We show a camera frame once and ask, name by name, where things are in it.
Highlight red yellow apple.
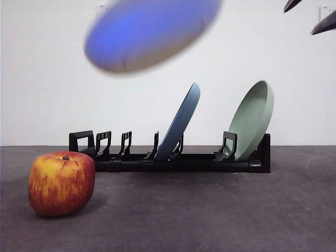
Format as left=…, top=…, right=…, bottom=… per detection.
left=28, top=151, right=96, bottom=217

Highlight cream yellow plate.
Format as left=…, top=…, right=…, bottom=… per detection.
left=83, top=0, right=223, bottom=76

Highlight green plate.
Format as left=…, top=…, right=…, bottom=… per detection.
left=226, top=80, right=275, bottom=162

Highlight black plate rack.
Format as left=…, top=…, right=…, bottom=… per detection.
left=68, top=130, right=271, bottom=174

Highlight blue plate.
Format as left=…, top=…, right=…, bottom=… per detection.
left=154, top=82, right=202, bottom=161

